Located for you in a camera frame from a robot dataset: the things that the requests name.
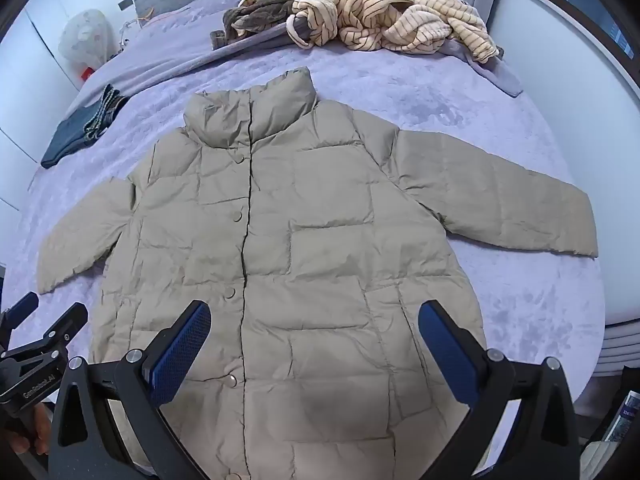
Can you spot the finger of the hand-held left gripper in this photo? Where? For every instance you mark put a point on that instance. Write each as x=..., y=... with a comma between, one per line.
x=22, y=307
x=62, y=325

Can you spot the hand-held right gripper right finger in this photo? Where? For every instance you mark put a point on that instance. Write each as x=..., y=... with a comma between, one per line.
x=447, y=355

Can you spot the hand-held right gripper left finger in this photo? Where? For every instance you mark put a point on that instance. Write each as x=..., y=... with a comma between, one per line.
x=180, y=355

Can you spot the beige puffer jacket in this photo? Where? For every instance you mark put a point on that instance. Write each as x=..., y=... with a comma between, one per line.
x=325, y=260

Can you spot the person's left hand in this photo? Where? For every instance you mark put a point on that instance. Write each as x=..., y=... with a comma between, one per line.
x=37, y=430

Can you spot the folded blue jeans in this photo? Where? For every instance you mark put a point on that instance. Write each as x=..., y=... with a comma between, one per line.
x=70, y=135

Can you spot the printed paper bag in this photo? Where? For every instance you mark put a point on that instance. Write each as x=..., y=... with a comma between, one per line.
x=622, y=417

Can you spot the red packet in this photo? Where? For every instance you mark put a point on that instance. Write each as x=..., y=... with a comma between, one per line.
x=87, y=73

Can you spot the white wardrobe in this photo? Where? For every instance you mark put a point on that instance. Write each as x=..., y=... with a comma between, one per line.
x=30, y=60

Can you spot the purple plush blanket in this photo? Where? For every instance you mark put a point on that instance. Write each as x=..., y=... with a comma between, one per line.
x=450, y=100

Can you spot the fan under plastic cover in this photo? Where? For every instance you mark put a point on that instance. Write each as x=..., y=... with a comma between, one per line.
x=85, y=35

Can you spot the cream striped garment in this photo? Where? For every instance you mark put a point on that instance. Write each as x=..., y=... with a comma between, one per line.
x=380, y=15

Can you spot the brown fleece robe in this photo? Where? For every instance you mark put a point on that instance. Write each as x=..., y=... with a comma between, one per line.
x=270, y=10

